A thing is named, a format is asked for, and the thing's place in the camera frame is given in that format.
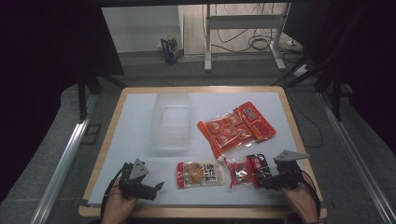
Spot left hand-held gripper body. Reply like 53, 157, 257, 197
119, 158, 154, 199

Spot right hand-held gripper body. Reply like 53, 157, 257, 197
274, 149, 311, 190

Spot red and black snack packet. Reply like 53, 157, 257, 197
223, 153, 273, 190

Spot beige snack packet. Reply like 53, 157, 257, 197
176, 160, 227, 189

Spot clear plastic container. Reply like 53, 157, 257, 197
149, 90, 193, 152

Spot large orange snack bag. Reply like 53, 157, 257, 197
196, 101, 277, 161

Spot person's left hand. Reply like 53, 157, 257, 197
101, 179, 138, 224

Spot person's right hand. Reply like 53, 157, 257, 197
279, 181, 319, 223

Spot white table mat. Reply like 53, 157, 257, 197
88, 91, 307, 206

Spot black floor socket plate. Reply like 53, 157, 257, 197
81, 123, 103, 146

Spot black tripod stand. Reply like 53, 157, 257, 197
270, 55, 344, 123

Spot black stand legs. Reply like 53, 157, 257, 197
77, 73, 128, 123

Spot white power strip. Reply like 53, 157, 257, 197
292, 63, 310, 78

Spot blue packet on floor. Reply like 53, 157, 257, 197
160, 31, 180, 65

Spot black curtain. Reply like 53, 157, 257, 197
0, 0, 125, 202
284, 0, 396, 157

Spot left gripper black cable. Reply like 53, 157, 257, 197
100, 162, 127, 218

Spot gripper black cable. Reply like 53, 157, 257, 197
299, 170, 322, 218
100, 162, 127, 218

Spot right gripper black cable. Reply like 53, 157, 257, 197
299, 170, 322, 218

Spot thin black floor cable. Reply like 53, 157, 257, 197
288, 92, 324, 149

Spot aluminium floor rail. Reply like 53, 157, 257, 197
30, 93, 98, 224
317, 91, 396, 224

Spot bundle of black floor cables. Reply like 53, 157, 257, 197
214, 3, 292, 54

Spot white metal stand frame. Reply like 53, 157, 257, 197
204, 3, 292, 73

